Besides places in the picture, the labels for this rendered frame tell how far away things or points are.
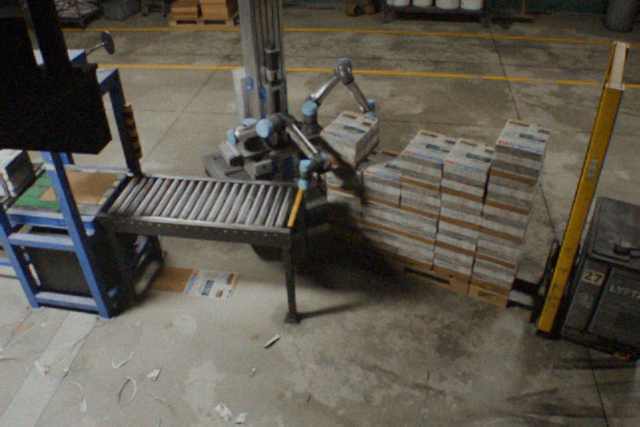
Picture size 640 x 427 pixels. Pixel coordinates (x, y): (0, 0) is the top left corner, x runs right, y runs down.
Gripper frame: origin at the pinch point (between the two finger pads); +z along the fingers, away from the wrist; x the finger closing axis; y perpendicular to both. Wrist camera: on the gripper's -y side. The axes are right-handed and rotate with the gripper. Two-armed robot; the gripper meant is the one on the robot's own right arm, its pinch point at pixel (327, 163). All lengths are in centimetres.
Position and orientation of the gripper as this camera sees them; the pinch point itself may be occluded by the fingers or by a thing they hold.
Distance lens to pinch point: 394.2
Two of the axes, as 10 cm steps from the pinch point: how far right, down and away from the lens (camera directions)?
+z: 4.8, -5.0, 7.2
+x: -8.8, -2.5, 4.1
